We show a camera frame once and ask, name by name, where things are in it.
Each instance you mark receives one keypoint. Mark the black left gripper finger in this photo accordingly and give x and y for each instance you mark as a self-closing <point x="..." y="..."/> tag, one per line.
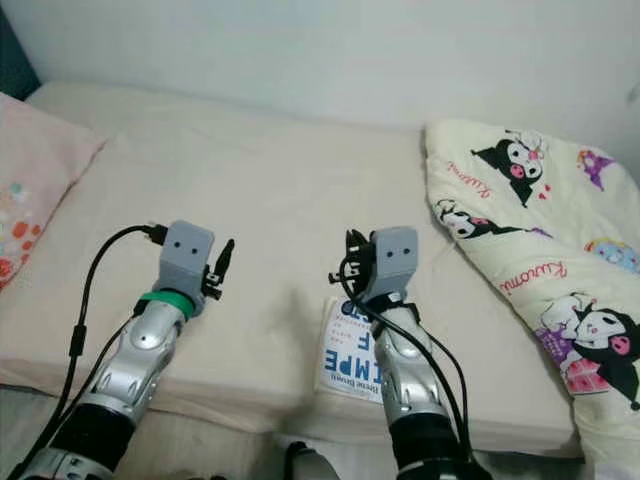
<point x="225" y="262"/>

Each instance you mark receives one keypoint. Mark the mattress with beige sheet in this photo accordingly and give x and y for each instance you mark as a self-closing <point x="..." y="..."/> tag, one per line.
<point x="290" y="170"/>

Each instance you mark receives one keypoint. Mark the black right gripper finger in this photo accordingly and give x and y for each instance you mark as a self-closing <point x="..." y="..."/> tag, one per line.
<point x="357" y="247"/>

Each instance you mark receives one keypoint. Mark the white book with blue letters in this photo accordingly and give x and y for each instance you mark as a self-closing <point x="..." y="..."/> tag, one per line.
<point x="345" y="360"/>

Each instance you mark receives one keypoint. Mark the right robot leg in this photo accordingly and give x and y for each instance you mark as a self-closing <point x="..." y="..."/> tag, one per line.
<point x="310" y="465"/>

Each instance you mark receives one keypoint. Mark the pink patterned pillow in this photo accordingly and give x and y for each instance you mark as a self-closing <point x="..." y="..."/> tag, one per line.
<point x="40" y="170"/>

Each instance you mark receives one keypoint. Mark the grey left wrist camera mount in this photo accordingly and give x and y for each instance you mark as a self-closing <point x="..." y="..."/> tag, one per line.
<point x="188" y="255"/>

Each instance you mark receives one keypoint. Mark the cream cartoon print blanket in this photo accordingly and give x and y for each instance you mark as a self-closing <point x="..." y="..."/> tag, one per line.
<point x="540" y="250"/>

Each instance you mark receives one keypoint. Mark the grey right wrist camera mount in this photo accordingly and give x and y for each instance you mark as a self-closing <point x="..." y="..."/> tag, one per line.
<point x="395" y="260"/>

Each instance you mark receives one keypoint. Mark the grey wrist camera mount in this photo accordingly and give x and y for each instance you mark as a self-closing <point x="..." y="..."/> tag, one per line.
<point x="395" y="260"/>
<point x="188" y="255"/>

